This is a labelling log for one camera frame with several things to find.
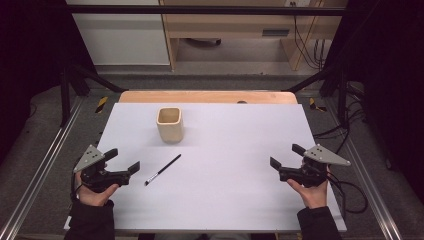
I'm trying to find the right hand-held gripper cable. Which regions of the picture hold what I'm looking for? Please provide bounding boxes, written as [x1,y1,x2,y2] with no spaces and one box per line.
[325,173,369,215]

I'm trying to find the yellow-handled tool right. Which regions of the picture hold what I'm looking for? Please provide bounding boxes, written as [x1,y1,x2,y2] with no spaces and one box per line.
[308,97,328,113]

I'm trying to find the yellow-handled tool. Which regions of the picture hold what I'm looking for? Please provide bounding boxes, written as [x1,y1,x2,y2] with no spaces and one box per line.
[95,96,110,114]
[308,97,328,113]

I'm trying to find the light wooden desk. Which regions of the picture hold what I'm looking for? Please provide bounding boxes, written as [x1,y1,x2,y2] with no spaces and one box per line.
[159,0,348,72]

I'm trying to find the dark curtain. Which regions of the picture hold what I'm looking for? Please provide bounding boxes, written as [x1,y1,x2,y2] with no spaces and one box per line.
[324,0,424,204]
[0,0,98,164]

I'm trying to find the yellow-handled tool left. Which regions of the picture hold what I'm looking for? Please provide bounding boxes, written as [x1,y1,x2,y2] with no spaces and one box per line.
[95,96,110,114]

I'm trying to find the white cabinet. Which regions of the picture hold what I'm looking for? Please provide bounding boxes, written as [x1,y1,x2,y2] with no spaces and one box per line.
[65,0,171,66]

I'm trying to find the black metal stand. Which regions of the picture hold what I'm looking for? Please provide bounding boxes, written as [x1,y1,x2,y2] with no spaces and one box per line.
[283,64,350,128]
[59,64,128,128]

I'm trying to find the black floor cables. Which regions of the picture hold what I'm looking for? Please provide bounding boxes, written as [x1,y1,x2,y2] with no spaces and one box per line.
[312,81,368,155]

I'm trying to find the black hanging cables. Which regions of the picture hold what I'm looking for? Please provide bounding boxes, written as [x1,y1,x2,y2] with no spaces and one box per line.
[290,1,327,71]

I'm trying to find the hand-held gripper cable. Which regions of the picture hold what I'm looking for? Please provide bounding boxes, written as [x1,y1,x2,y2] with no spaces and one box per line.
[70,173,83,202]
[325,173,369,215]

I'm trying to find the wooden table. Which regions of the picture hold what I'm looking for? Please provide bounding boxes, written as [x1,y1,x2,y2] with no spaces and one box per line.
[118,90,298,105]

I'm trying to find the person's left hand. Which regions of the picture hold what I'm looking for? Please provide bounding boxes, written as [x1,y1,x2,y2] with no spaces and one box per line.
[75,172,120,208]

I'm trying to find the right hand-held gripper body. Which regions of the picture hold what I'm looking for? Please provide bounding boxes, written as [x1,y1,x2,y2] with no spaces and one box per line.
[279,143,352,188]

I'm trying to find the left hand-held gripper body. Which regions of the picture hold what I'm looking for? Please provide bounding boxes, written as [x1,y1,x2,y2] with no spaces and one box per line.
[73,144,131,194]

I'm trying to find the black horizontal frame bar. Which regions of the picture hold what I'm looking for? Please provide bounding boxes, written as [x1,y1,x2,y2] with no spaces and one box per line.
[65,4,348,16]

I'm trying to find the person's right hand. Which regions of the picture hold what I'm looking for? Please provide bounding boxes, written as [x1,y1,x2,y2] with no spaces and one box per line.
[287,166,331,210]

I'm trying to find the aluminium rail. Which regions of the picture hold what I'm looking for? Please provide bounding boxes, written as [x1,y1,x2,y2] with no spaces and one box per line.
[323,96,405,240]
[0,96,85,240]

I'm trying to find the left hand-held gripper cable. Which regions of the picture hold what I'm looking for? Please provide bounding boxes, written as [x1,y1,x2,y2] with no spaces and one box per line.
[70,173,83,202]

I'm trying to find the beige wooden pen holder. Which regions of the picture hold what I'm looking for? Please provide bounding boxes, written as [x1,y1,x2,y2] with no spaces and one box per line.
[155,106,185,145]

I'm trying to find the white table board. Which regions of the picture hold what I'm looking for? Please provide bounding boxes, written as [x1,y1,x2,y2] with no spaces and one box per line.
[63,102,348,233]

